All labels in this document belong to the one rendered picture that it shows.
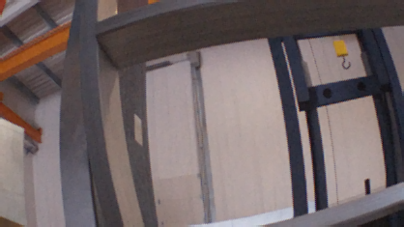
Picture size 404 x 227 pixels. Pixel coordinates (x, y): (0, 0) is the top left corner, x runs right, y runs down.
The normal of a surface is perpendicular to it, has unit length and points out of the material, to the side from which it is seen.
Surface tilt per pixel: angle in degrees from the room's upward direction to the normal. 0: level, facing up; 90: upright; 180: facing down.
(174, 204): 90
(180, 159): 90
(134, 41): 180
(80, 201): 90
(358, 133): 90
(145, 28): 180
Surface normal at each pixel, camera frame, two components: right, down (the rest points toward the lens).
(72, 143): -0.29, -0.38
